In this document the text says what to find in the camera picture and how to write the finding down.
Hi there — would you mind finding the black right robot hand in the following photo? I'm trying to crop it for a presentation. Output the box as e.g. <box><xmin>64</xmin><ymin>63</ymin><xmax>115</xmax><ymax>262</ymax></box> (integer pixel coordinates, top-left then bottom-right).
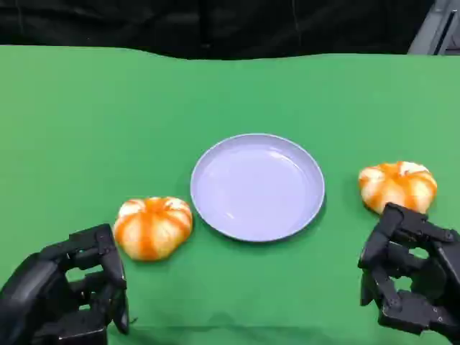
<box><xmin>356</xmin><ymin>202</ymin><xmax>460</xmax><ymax>345</ymax></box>

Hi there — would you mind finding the black backdrop curtain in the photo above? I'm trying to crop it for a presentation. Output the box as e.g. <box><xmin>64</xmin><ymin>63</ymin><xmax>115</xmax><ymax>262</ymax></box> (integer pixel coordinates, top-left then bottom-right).
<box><xmin>0</xmin><ymin>0</ymin><xmax>433</xmax><ymax>60</ymax></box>

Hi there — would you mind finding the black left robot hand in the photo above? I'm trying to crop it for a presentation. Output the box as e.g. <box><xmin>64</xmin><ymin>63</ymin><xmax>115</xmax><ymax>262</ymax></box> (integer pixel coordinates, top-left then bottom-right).
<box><xmin>0</xmin><ymin>223</ymin><xmax>130</xmax><ymax>345</ymax></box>

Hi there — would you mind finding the orange and white bread roll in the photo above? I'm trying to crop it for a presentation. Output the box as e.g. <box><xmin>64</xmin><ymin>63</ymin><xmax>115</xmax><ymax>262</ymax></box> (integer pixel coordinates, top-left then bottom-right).
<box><xmin>358</xmin><ymin>161</ymin><xmax>438</xmax><ymax>216</ymax></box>
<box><xmin>113</xmin><ymin>196</ymin><xmax>194</xmax><ymax>262</ymax></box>

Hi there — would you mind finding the lilac plate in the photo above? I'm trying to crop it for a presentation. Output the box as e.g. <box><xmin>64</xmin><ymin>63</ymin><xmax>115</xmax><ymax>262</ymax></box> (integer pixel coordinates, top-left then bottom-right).
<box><xmin>190</xmin><ymin>133</ymin><xmax>326</xmax><ymax>243</ymax></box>

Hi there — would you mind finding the grey metal frame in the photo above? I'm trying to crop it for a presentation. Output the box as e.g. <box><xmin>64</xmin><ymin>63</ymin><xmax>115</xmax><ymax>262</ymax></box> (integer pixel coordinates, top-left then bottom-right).
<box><xmin>408</xmin><ymin>0</ymin><xmax>460</xmax><ymax>56</ymax></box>

